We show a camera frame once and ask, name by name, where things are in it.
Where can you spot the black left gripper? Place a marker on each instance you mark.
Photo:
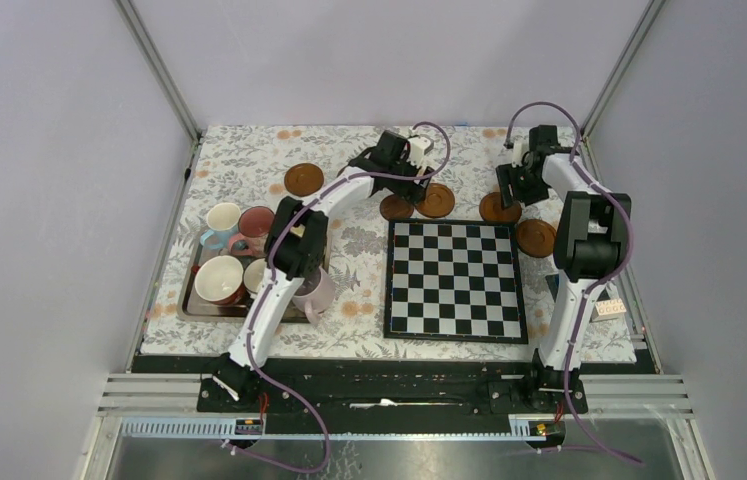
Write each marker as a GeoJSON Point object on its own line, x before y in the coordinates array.
{"type": "Point", "coordinates": [412, 190]}

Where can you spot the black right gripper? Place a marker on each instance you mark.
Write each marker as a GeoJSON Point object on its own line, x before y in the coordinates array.
{"type": "Point", "coordinates": [504, 178]}

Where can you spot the dark brown small coaster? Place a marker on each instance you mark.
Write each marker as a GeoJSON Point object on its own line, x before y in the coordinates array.
{"type": "Point", "coordinates": [491, 209]}

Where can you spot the brown wooden coaster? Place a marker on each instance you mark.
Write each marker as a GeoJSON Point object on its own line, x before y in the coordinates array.
{"type": "Point", "coordinates": [394, 207]}
{"type": "Point", "coordinates": [439, 201]}
{"type": "Point", "coordinates": [303, 179]}
{"type": "Point", "coordinates": [535, 238]}

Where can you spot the lavender mug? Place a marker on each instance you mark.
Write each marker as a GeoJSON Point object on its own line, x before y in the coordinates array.
{"type": "Point", "coordinates": [315, 295]}

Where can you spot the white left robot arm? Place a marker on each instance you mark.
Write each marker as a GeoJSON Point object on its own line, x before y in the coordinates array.
{"type": "Point", "coordinates": [296, 244]}

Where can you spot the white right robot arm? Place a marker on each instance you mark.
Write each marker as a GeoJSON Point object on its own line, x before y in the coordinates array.
{"type": "Point", "coordinates": [591, 246]}

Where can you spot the white red wide cup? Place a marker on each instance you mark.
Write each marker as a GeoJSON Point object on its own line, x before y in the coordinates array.
{"type": "Point", "coordinates": [219, 281]}

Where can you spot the blue toy brick structure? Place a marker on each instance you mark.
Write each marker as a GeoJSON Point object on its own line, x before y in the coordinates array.
{"type": "Point", "coordinates": [553, 282]}

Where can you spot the black white chessboard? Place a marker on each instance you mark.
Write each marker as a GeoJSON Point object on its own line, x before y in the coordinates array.
{"type": "Point", "coordinates": [453, 280]}

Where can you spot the floral patterned tablecloth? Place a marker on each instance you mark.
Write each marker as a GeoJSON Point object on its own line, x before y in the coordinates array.
{"type": "Point", "coordinates": [246, 165]}

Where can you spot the pink mug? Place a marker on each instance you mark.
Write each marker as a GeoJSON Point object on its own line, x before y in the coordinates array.
{"type": "Point", "coordinates": [253, 228]}

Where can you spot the white toy brick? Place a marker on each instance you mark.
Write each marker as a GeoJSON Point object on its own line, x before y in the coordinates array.
{"type": "Point", "coordinates": [607, 310]}

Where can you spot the white ribbed mug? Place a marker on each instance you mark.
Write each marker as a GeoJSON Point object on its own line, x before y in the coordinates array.
{"type": "Point", "coordinates": [253, 276]}

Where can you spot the metal tray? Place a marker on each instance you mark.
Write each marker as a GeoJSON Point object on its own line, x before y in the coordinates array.
{"type": "Point", "coordinates": [193, 308]}

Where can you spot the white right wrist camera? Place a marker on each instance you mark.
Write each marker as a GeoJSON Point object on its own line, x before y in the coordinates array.
{"type": "Point", "coordinates": [519, 151]}

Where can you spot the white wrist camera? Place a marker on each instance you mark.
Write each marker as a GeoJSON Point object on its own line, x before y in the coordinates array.
{"type": "Point", "coordinates": [519, 151]}
{"type": "Point", "coordinates": [419, 146]}

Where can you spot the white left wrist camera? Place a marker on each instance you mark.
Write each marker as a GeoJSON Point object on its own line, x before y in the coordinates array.
{"type": "Point", "coordinates": [419, 146]}

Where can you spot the blue handled white mug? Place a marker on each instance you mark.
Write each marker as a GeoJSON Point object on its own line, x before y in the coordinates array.
{"type": "Point", "coordinates": [222, 224]}

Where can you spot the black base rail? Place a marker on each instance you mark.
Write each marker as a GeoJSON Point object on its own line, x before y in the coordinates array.
{"type": "Point", "coordinates": [365, 396]}

